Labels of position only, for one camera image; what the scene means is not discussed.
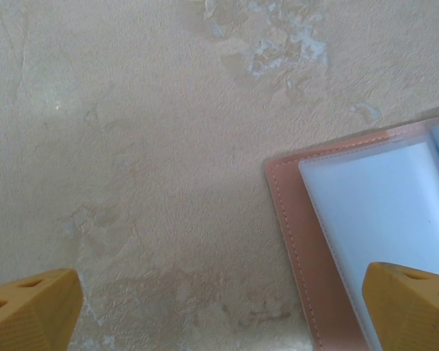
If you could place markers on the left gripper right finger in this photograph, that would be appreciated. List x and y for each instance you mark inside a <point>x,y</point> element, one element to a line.
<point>413,314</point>

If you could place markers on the pink leather card holder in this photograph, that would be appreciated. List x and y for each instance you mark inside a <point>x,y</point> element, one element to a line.
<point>289,219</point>

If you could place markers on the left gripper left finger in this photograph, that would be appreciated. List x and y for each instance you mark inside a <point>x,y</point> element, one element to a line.
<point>33,311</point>

